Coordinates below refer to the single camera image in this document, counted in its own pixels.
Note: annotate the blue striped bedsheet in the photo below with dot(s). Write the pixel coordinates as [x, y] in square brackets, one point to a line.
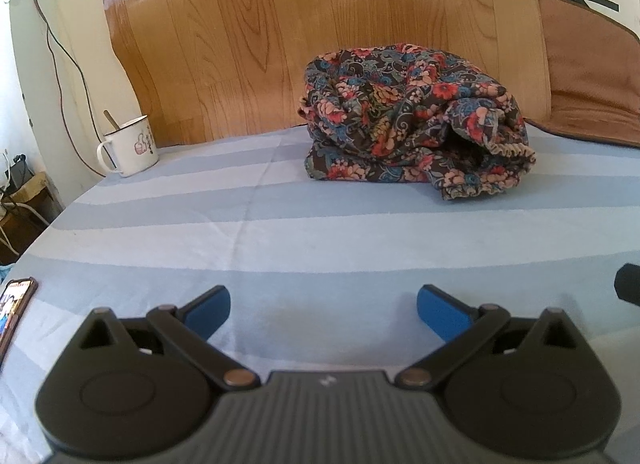
[300, 229]

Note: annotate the floral pants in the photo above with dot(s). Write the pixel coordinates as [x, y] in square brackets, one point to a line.
[400, 114]

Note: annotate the cardboard box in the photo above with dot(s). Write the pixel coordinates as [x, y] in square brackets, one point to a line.
[30, 194]

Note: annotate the smartphone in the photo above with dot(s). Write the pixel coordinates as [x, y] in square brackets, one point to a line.
[12, 309]

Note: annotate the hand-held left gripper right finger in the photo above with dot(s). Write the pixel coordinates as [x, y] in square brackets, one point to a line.
[440, 315]

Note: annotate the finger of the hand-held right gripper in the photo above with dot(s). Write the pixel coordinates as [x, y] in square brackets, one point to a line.
[630, 284]

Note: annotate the brown cushion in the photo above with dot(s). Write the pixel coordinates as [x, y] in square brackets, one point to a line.
[590, 64]

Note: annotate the wooden headboard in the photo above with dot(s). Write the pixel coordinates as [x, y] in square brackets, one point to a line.
[300, 34]

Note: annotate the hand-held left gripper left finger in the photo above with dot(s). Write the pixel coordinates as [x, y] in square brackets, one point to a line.
[210, 310]

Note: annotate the metal spoon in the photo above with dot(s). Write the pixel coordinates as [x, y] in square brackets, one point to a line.
[111, 120]

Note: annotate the white enamel mug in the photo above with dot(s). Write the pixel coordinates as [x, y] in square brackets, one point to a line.
[134, 146]

